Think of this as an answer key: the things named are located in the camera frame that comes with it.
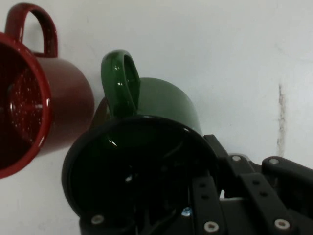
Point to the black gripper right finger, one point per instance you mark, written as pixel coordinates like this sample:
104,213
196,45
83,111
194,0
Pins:
264,195

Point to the green enamel mug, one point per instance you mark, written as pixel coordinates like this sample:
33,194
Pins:
166,102

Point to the red enamel mug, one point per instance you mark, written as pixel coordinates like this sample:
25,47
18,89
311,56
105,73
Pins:
68,98

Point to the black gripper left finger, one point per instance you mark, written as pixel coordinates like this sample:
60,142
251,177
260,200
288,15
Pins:
206,205

